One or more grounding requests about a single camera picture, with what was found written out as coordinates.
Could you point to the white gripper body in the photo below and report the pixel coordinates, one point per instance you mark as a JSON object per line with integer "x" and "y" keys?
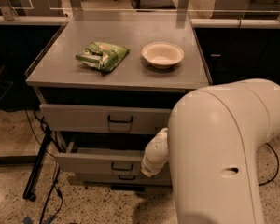
{"x": 155, "y": 155}

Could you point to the grey drawer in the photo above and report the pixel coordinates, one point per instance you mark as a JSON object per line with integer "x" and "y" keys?
{"x": 100, "y": 161}
{"x": 104, "y": 119}
{"x": 140, "y": 180}

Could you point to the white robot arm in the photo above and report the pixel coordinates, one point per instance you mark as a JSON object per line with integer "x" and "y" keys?
{"x": 210, "y": 145}

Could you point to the grey bottom drawer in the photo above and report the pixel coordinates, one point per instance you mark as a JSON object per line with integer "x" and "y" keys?
{"x": 140, "y": 180}

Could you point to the grey top drawer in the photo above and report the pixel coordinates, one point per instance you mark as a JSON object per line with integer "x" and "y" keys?
{"x": 104, "y": 119}

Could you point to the grey drawer cabinet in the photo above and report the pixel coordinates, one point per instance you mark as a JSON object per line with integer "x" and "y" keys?
{"x": 60, "y": 79}

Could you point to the white paper bowl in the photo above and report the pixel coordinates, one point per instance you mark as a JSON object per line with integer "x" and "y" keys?
{"x": 162, "y": 55}

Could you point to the green snack bag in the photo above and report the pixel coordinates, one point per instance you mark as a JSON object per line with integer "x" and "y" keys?
{"x": 103, "y": 56}

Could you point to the black table leg frame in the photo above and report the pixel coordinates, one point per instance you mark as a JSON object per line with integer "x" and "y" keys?
{"x": 35, "y": 161}

